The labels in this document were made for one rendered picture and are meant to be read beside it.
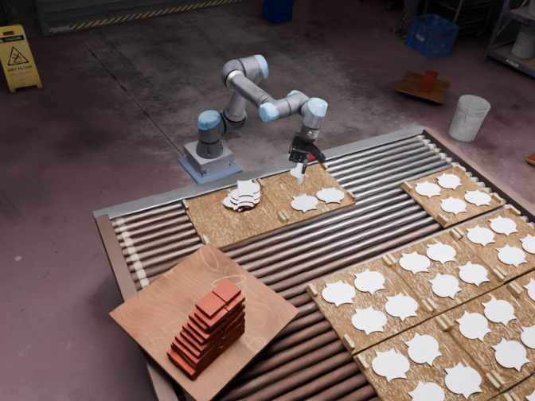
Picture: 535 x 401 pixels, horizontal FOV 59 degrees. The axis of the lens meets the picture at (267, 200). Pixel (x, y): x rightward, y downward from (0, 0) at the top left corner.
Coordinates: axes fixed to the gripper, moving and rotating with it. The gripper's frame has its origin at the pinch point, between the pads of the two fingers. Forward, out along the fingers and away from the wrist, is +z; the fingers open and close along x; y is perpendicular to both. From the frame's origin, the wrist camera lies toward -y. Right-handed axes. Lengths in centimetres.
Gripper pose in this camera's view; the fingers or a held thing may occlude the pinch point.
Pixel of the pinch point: (298, 177)
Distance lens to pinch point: 204.8
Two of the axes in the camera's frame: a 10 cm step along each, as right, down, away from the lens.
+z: -2.5, 8.1, 5.3
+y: -9.7, -2.2, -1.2
